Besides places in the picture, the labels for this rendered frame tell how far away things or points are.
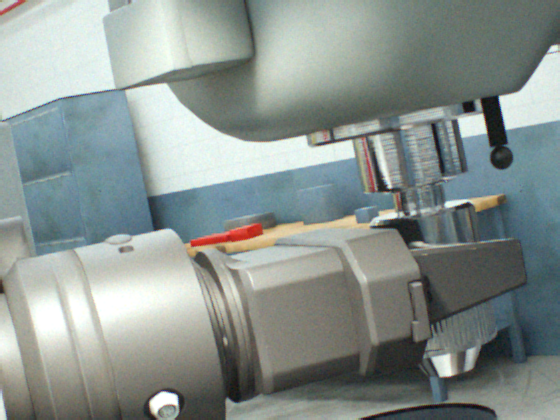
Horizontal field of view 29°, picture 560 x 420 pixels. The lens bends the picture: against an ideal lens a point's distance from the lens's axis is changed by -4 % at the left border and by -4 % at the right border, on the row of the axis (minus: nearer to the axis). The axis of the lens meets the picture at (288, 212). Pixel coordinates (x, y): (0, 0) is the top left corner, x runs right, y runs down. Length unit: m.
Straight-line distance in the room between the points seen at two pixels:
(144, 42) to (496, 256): 0.17
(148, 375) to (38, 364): 0.04
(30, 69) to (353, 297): 9.04
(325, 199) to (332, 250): 5.82
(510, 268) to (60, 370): 0.19
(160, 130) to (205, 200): 0.66
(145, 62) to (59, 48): 8.59
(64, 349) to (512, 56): 0.21
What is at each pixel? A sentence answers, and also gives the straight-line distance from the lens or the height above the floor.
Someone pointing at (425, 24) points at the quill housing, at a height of 1.34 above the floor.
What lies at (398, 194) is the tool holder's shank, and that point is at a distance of 0.48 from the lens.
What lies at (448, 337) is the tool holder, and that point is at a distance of 0.47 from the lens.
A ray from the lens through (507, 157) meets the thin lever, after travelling 0.45.
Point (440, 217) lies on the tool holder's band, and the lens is 0.47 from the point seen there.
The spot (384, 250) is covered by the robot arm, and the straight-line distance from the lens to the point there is 0.43.
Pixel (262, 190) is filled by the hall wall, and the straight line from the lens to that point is 7.14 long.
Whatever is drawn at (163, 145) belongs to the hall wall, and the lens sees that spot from 7.93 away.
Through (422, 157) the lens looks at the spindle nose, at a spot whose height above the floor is 1.29.
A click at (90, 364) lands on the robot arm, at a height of 1.24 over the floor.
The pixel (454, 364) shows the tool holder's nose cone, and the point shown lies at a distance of 0.49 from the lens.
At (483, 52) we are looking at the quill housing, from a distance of 0.43.
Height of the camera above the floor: 1.30
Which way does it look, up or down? 3 degrees down
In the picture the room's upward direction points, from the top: 12 degrees counter-clockwise
